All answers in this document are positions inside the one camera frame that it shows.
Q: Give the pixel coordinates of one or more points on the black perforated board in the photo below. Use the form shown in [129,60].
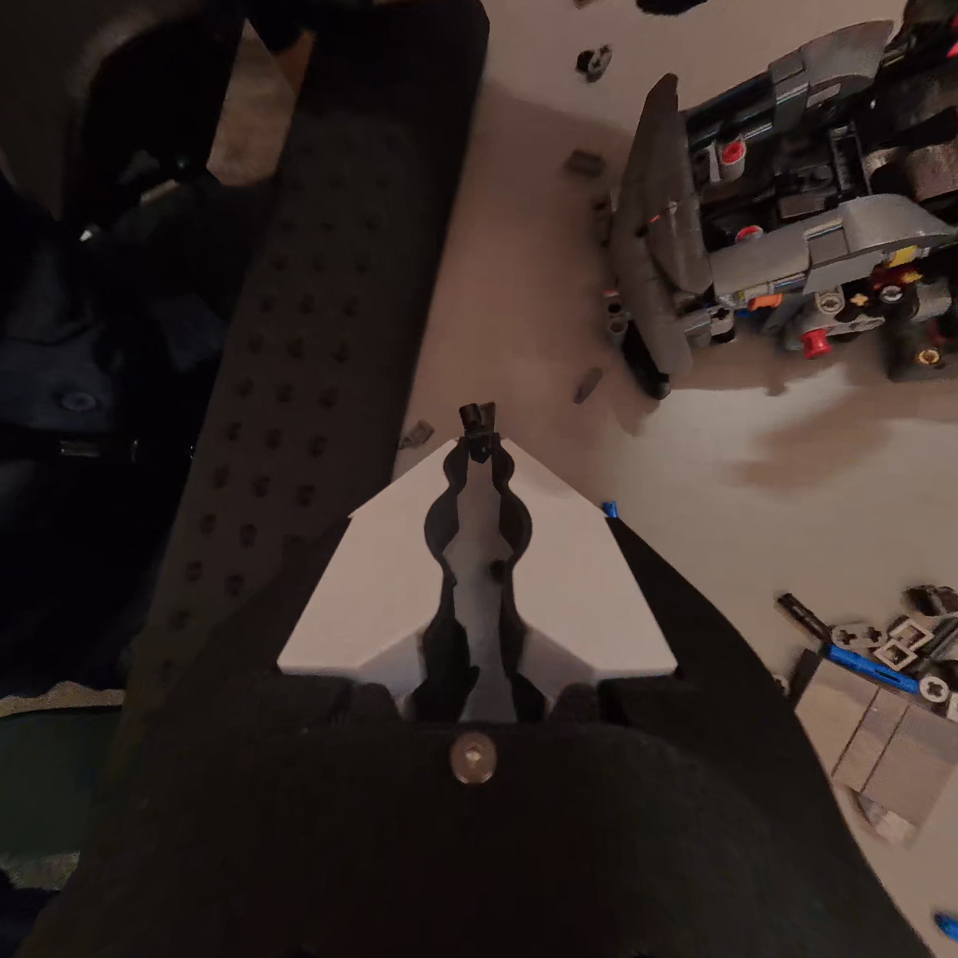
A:
[314,298]

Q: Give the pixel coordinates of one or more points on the lego car model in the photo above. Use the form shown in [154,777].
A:
[786,246]

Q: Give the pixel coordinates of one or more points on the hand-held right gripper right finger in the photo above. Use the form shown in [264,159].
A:
[591,598]

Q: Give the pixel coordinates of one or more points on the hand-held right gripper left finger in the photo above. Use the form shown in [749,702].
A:
[360,598]

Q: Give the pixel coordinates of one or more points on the black office chair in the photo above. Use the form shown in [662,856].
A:
[112,90]

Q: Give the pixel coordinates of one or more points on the scattered loose lego pieces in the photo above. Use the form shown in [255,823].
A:
[868,662]

